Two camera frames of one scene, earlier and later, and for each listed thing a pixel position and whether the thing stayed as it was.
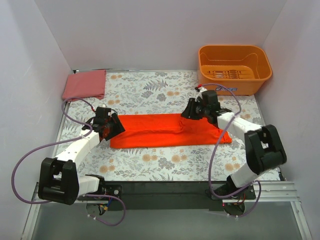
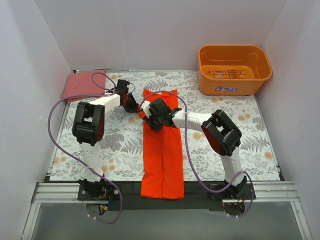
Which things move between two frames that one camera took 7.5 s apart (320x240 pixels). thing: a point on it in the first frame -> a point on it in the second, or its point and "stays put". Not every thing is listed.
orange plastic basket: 233,70 stays put
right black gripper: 191,112 -> 151,119
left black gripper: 114,126 -> 130,105
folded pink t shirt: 85,84 stays put
